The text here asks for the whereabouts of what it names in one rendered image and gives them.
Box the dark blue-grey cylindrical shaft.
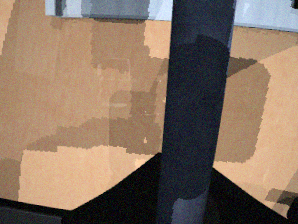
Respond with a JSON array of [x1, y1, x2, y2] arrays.
[[156, 0, 237, 224]]

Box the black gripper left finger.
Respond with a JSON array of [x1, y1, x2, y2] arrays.
[[0, 152, 161, 224]]

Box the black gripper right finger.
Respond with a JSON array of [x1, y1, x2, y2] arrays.
[[204, 168, 294, 224]]

